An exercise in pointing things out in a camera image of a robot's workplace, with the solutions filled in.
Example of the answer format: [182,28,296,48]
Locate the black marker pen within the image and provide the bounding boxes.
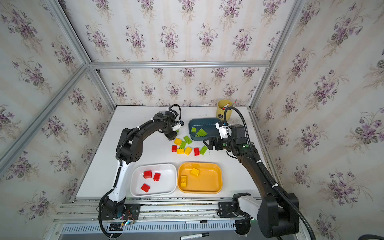
[180,233,210,240]

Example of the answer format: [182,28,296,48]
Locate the dark teal plastic bin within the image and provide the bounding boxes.
[188,118,220,141]

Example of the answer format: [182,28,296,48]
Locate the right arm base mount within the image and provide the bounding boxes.
[217,193,253,236]

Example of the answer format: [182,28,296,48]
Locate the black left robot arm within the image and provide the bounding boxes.
[99,104,184,216]

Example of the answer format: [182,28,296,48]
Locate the yellow curved lego brick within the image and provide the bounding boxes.
[180,176,187,188]

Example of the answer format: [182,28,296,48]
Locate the white plastic tray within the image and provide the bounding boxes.
[130,164,177,198]

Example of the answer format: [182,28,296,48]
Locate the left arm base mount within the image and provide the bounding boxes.
[98,204,141,234]

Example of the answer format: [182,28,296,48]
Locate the yellow plastic tray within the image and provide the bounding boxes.
[178,162,223,194]

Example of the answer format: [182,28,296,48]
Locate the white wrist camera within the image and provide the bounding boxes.
[172,120,185,132]
[215,121,232,139]

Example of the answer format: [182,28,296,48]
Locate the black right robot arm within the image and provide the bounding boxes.
[203,107,316,240]

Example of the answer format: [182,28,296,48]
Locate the yellow pen cup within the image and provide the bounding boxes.
[216,100,234,120]

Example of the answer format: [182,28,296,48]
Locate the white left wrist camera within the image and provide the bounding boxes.
[172,120,185,132]

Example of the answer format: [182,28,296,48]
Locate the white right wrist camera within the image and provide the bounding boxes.
[215,121,232,139]

